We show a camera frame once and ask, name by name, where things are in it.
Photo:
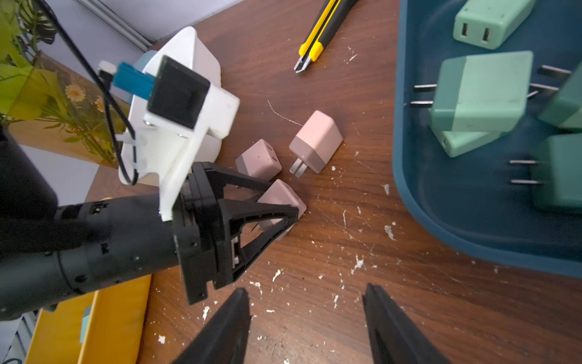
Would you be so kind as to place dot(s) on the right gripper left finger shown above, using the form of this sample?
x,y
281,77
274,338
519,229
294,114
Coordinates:
x,y
224,339

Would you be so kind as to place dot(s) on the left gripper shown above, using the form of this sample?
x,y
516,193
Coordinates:
x,y
208,226

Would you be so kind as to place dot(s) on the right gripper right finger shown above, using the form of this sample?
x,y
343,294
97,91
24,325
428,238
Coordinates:
x,y
394,338

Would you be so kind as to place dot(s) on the green plug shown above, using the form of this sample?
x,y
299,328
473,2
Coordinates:
x,y
458,143
563,104
555,174
489,23
480,93

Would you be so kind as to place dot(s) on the green plug top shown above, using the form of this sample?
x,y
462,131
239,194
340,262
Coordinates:
x,y
555,174

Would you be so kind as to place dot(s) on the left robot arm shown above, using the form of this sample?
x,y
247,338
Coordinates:
x,y
52,253

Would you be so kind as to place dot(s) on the yellow storage box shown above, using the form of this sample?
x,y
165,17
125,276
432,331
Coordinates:
x,y
114,333

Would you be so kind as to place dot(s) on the teal storage box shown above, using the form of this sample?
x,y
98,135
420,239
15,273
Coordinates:
x,y
469,202

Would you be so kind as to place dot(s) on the yellow black utility knife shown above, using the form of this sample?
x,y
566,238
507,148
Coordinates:
x,y
329,19

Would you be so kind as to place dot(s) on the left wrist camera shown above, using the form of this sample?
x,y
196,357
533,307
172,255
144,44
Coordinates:
x,y
135,159

